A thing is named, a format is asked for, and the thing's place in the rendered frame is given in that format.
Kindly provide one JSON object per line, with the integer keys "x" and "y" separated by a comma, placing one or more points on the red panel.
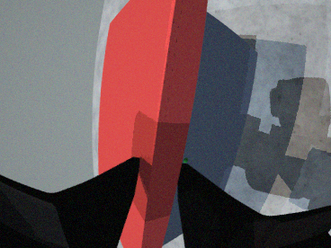
{"x": 150, "y": 72}

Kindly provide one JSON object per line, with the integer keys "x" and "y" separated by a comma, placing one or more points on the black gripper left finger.
{"x": 89, "y": 215}

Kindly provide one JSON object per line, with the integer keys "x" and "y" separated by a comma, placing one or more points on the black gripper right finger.
{"x": 213, "y": 219}

